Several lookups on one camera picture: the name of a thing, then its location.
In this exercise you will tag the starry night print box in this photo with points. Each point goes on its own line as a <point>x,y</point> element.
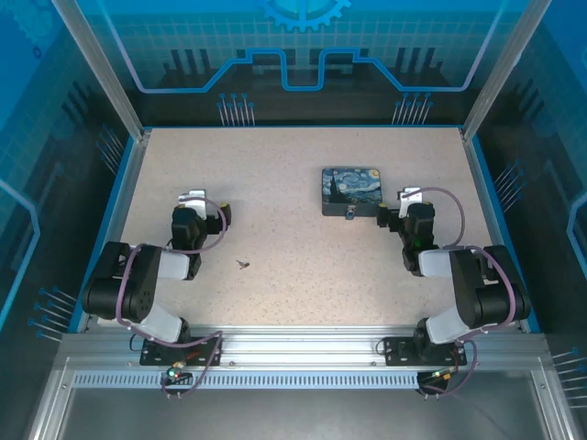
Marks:
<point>351,188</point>

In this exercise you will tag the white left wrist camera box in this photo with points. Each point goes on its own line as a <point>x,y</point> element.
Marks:
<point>192,198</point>

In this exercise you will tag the small metal key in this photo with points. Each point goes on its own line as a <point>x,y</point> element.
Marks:
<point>242,264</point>

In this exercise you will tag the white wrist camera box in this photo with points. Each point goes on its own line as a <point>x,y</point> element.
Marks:
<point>192,198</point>
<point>406,199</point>

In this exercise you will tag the aluminium mounting rail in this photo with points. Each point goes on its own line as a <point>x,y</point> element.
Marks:
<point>298,344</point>

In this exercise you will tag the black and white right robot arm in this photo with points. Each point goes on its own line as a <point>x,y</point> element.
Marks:
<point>486,293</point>

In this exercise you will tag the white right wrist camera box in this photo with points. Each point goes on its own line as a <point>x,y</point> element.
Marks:
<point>406,199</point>

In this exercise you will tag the aluminium table side rail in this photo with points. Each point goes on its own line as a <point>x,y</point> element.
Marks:
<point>123,201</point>
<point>482,201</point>

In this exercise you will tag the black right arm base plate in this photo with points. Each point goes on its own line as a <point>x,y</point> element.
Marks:
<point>398,350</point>

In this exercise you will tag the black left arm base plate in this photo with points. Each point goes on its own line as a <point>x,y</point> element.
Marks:
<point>208,354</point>

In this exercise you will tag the small connector with lights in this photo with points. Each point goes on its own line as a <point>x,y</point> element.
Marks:
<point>175,372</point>
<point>441,376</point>

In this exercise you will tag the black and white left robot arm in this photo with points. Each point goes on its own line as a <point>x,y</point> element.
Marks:
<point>114,295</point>

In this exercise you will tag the small blue padlock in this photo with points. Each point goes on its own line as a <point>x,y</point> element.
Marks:
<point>350,213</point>

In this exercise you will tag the aluminium frame post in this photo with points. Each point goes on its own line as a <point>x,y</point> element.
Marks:
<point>500,69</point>
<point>105,69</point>

